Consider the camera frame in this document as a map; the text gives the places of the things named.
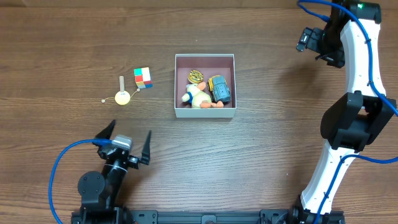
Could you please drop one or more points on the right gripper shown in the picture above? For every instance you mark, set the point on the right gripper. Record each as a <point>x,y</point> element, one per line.
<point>311,43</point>

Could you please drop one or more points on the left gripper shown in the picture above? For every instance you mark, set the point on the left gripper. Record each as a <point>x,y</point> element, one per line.
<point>130,159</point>

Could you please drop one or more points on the colourful two-by-two puzzle cube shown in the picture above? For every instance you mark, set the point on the colourful two-by-two puzzle cube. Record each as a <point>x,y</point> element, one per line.
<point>142,78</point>

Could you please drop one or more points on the plush duck toy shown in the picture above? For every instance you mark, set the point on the plush duck toy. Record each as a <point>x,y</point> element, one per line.
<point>196,96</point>

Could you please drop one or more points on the round golden cookie toy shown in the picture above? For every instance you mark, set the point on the round golden cookie toy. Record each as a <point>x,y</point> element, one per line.
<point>195,76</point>

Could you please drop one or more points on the yellow and grey toy truck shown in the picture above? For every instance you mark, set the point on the yellow and grey toy truck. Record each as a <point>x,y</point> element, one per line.
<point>217,86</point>

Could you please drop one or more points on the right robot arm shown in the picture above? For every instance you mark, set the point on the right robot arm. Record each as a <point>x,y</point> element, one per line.
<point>349,40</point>

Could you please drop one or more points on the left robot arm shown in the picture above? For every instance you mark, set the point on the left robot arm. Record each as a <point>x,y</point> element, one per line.
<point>99,190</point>

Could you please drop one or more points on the yellow wooden rattle drum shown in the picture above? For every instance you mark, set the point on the yellow wooden rattle drum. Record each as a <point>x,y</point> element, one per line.
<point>122,97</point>

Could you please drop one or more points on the white box with maroon interior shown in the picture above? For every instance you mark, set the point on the white box with maroon interior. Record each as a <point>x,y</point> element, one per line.
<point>208,65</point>

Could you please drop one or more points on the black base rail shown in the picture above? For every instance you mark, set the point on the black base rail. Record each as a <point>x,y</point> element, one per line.
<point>274,216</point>

